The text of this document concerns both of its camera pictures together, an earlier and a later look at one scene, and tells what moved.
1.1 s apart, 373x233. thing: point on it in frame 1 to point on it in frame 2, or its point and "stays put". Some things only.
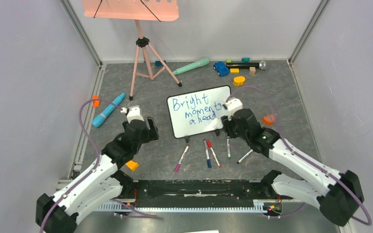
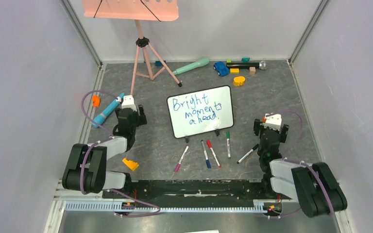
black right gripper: [233, 121] to [270, 130]
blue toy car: [220, 67] stays put
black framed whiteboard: [195, 113] stays put
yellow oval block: [239, 80] stays put
